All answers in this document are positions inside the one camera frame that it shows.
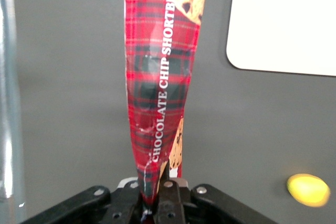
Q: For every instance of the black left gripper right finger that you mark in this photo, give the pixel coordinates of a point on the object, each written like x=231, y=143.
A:
x=173, y=205

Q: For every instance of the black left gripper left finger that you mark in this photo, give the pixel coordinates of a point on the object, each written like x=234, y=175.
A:
x=118, y=205

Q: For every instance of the red tartan cookie box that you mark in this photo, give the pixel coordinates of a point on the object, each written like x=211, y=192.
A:
x=147, y=77

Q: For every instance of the white rectangular tray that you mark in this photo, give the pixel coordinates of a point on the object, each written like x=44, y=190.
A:
x=283, y=19

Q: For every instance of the yellow lemon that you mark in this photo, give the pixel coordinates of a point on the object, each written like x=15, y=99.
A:
x=308, y=190

